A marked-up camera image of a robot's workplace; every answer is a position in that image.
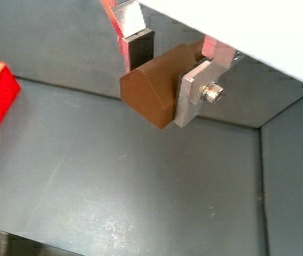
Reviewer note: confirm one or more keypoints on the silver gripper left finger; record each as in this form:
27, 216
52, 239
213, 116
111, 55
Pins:
135, 37

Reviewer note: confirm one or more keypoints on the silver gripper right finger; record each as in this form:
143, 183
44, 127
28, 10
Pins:
198, 84

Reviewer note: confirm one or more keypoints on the brown three prong object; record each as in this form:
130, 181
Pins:
149, 88

